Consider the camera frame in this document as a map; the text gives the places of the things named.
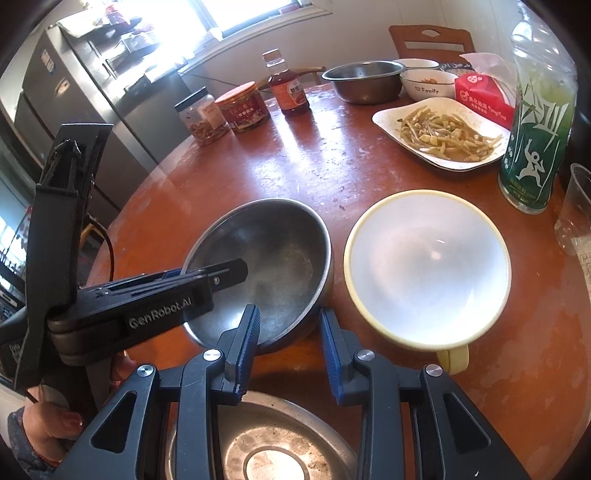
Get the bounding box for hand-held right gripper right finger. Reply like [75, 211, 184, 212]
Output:
[320, 307, 532, 480]

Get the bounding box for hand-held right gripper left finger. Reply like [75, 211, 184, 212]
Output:
[48, 304, 262, 480]

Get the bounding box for deep steel bowl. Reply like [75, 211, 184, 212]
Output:
[181, 198, 334, 355]

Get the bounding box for steel plate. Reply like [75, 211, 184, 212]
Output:
[164, 390, 358, 480]

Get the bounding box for yellow bowl with handle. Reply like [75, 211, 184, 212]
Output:
[343, 189, 512, 376]

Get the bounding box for person's left forearm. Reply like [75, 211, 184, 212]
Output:
[7, 406, 61, 476]

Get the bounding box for person's left hand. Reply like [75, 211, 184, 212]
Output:
[25, 353, 139, 464]

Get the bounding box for clear jar with black lid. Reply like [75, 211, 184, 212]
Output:
[174, 88, 232, 147]

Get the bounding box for red lidded jar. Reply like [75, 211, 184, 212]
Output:
[215, 81, 271, 134]

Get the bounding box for brown sauce bottle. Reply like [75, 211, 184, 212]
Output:
[262, 50, 311, 117]

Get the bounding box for steel refrigerator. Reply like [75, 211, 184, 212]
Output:
[14, 23, 185, 195]

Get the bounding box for white square plate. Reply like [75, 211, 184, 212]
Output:
[372, 102, 512, 171]

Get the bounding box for flat-rimmed steel bowl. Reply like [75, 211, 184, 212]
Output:
[321, 60, 407, 104]

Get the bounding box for stir-fried bean sprouts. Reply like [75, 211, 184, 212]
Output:
[398, 106, 504, 163]

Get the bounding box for cluttered shelf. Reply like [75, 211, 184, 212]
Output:
[60, 0, 160, 61]

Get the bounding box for window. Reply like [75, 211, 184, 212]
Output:
[115, 0, 315, 51]

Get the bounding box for white printed ceramic bowl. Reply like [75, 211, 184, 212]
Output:
[399, 69, 460, 102]

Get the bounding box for clear plastic cup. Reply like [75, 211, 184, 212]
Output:
[554, 163, 591, 257]

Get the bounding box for brown wooden chair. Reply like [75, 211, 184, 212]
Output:
[388, 24, 476, 61]

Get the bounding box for plain white ceramic bowl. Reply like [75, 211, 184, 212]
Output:
[396, 58, 441, 73]

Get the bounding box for green plastic bottle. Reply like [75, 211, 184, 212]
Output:
[498, 21, 578, 214]

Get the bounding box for red tissue pack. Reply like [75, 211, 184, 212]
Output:
[455, 52, 518, 118]

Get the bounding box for black cable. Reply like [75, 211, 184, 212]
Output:
[85, 217, 116, 278]

